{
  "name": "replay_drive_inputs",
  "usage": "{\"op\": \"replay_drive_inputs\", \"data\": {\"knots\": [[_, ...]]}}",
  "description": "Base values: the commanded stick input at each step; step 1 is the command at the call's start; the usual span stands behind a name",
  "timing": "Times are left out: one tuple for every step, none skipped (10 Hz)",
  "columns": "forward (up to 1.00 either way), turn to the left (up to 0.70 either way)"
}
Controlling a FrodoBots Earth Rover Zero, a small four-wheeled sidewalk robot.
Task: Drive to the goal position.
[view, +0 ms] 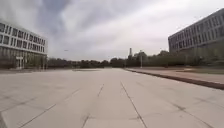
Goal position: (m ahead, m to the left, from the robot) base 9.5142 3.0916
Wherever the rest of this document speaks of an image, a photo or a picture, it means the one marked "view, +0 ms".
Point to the pale concrete slab plaza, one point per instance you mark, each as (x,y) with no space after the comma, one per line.
(100,96)

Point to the row of trees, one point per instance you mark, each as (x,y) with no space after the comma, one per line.
(133,61)

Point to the distant tower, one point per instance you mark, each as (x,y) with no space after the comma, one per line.
(130,52)

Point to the grey building with window grid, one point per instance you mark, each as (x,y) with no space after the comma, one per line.
(200,36)

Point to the raised reddish paved terrace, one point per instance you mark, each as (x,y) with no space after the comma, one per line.
(196,76)

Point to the dark raised kerb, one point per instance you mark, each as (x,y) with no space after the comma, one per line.
(180,79)

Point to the white building with dark windows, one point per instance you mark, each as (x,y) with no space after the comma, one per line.
(21,45)

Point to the lamp post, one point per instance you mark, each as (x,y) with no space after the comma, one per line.
(141,60)

